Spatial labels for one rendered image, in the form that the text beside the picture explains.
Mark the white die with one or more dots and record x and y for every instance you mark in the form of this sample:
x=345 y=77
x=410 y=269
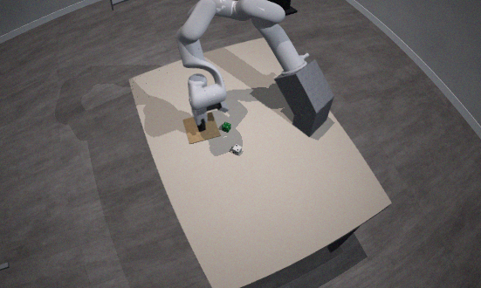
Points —
x=237 y=149

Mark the green die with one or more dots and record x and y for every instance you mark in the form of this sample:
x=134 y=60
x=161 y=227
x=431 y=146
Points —
x=226 y=127

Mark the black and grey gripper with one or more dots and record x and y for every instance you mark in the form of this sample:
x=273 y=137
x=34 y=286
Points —
x=200 y=116

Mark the brown mat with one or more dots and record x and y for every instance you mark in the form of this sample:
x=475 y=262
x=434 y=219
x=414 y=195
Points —
x=195 y=136

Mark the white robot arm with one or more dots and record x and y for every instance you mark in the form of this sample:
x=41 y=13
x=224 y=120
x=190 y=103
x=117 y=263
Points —
x=199 y=18

